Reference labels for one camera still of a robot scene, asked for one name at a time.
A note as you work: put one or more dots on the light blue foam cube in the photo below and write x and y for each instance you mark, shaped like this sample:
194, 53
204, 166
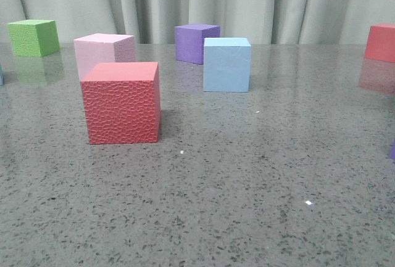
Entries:
1, 76
227, 64

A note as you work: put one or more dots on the red textured foam cube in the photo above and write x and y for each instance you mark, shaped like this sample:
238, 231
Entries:
122, 102

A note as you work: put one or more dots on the purple foam cube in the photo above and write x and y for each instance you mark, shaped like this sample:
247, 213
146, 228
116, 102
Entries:
189, 41

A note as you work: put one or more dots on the pink foam cube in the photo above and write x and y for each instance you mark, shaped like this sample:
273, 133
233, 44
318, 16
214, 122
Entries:
100, 47

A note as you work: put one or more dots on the grey-green curtain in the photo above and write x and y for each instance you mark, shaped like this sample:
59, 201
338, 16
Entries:
261, 21

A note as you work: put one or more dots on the green foam cube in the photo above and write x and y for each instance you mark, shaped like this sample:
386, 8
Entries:
33, 38

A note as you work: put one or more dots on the purple cube at right edge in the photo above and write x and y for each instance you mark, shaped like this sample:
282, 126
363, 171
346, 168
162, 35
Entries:
392, 150

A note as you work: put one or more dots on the red foam cube far right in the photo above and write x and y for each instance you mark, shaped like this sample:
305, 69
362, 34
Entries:
380, 42

